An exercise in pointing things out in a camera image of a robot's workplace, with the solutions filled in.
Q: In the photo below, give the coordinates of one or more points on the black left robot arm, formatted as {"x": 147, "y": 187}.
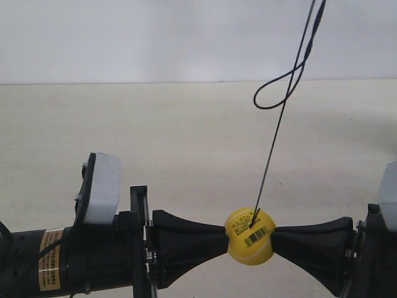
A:
{"x": 31, "y": 266}

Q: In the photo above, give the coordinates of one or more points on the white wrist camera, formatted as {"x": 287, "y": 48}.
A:
{"x": 97, "y": 200}
{"x": 387, "y": 196}

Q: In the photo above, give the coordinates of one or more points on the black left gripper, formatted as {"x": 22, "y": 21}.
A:
{"x": 101, "y": 257}

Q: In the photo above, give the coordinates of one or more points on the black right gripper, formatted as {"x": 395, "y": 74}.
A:
{"x": 320, "y": 250}

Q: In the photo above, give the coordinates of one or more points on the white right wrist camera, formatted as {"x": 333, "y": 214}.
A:
{"x": 387, "y": 196}

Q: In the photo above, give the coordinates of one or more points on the yellow tennis ball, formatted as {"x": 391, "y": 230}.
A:
{"x": 249, "y": 232}

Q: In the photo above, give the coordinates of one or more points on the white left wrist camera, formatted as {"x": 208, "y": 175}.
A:
{"x": 97, "y": 200}

